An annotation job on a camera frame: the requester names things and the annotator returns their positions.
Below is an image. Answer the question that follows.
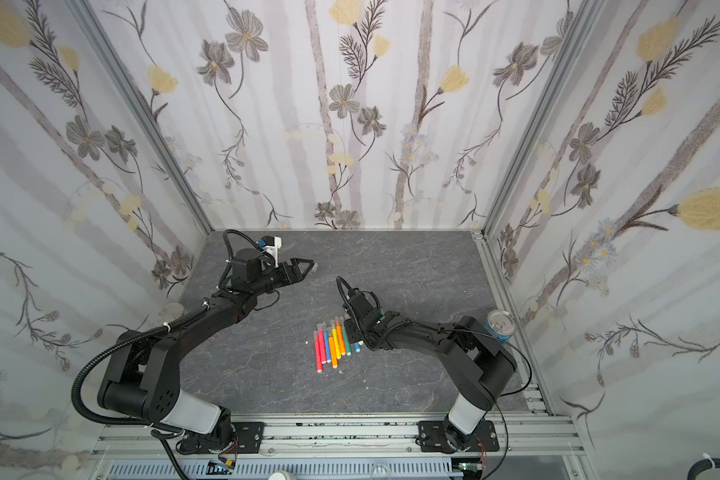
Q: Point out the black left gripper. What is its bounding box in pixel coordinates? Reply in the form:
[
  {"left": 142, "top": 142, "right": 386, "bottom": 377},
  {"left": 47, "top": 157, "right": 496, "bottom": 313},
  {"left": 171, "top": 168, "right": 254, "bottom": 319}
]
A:
[{"left": 249, "top": 259, "right": 314, "bottom": 298}]

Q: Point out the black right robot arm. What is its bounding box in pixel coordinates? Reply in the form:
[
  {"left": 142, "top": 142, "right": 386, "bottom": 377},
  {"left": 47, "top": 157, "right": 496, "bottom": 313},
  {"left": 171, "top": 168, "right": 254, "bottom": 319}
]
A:
[{"left": 341, "top": 288, "right": 517, "bottom": 453}]

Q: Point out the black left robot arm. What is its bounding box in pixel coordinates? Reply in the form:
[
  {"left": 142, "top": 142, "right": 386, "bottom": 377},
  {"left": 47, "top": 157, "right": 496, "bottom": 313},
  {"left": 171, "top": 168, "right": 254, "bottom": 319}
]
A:
[{"left": 71, "top": 248, "right": 315, "bottom": 453}]

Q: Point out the teal marker pen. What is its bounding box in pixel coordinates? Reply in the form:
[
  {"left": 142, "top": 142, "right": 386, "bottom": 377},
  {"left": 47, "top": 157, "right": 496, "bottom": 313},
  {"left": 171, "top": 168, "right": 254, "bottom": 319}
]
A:
[{"left": 337, "top": 321, "right": 352, "bottom": 356}]

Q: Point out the light orange marker pen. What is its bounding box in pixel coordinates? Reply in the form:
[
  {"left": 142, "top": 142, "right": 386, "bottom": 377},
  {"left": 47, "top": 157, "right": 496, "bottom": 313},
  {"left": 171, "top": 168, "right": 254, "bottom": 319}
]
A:
[{"left": 328, "top": 334, "right": 339, "bottom": 368}]

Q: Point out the small blue marker pen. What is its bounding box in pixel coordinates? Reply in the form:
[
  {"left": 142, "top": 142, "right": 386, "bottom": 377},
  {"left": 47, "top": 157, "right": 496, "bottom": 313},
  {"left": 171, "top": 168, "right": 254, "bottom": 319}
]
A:
[{"left": 321, "top": 327, "right": 333, "bottom": 365}]

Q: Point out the red marker pen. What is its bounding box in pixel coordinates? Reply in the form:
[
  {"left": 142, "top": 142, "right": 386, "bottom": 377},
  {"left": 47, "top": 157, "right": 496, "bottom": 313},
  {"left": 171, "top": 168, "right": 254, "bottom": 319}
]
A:
[{"left": 317, "top": 324, "right": 329, "bottom": 364}]

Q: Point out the pink marker pen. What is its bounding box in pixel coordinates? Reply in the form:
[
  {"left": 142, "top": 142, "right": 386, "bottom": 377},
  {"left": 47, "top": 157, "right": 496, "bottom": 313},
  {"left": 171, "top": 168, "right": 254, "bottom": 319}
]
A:
[{"left": 313, "top": 331, "right": 324, "bottom": 373}]

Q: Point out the blue soup can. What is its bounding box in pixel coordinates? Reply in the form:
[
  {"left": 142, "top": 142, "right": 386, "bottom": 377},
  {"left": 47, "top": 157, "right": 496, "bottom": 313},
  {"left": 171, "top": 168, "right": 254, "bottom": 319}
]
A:
[{"left": 485, "top": 309, "right": 517, "bottom": 343}]

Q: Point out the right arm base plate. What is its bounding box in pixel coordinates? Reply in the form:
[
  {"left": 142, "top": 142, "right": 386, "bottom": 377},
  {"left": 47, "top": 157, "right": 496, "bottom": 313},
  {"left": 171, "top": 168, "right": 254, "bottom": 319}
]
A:
[{"left": 415, "top": 420, "right": 500, "bottom": 454}]

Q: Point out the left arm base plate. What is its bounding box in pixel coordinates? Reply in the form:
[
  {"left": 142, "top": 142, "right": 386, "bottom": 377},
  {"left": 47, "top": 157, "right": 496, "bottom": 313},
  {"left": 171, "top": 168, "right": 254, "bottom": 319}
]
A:
[{"left": 176, "top": 421, "right": 265, "bottom": 455}]

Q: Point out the black corrugated cable conduit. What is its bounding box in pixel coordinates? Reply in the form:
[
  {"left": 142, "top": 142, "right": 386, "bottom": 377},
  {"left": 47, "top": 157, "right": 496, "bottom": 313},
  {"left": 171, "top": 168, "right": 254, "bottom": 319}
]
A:
[{"left": 70, "top": 305, "right": 211, "bottom": 427}]

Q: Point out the aluminium frame rail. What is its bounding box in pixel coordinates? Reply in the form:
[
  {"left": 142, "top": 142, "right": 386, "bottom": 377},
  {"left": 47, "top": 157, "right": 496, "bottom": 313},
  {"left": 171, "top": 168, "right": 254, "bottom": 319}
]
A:
[{"left": 91, "top": 412, "right": 585, "bottom": 460}]

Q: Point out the white vented cable duct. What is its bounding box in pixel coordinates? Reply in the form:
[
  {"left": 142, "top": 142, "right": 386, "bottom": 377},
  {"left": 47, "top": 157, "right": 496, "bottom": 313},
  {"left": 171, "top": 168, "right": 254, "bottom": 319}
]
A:
[{"left": 104, "top": 458, "right": 466, "bottom": 480}]

